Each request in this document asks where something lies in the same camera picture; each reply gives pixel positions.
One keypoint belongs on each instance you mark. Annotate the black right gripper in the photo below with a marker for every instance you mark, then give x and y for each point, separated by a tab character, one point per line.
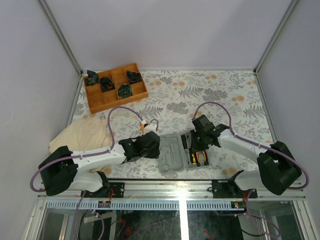
195	147

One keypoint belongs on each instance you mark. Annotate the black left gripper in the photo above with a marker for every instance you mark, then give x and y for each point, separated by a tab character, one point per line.
156	154

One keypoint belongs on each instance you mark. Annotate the long yellow black screwdriver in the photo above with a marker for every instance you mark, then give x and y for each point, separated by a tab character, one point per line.
184	142

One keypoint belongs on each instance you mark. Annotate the short yellow black screwdriver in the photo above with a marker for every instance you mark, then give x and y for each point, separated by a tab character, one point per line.
193	156

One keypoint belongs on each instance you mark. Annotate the orange black pliers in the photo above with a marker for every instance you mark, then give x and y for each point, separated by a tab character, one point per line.
201	158

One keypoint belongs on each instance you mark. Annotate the grey plastic tool case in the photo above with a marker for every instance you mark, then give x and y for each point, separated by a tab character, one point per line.
173	158

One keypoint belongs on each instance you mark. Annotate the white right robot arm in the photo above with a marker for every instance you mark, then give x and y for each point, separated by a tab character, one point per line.
276	168

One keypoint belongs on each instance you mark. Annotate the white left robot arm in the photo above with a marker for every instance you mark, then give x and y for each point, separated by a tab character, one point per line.
81	170

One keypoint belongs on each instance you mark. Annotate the black tape roll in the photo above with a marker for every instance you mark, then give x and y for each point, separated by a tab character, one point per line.
155	123

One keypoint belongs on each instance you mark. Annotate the dark rolled item centre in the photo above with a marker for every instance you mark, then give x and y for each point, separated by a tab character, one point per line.
124	91

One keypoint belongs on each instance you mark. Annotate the dark rolled item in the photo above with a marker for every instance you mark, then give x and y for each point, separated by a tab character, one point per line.
106	84
92	78
133	77
124	91

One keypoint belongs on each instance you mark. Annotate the beige cloth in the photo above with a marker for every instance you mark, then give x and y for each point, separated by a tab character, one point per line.
83	135

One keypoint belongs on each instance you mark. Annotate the wooden compartment tray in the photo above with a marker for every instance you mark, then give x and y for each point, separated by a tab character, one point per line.
100	101

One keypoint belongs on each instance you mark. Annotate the dark rolled item back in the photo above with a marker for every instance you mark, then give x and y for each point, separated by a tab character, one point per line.
133	77

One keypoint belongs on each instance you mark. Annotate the dark rolled item far left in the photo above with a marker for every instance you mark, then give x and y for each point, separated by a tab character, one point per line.
92	78

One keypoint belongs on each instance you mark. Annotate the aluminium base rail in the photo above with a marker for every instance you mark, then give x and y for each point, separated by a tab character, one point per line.
141	194

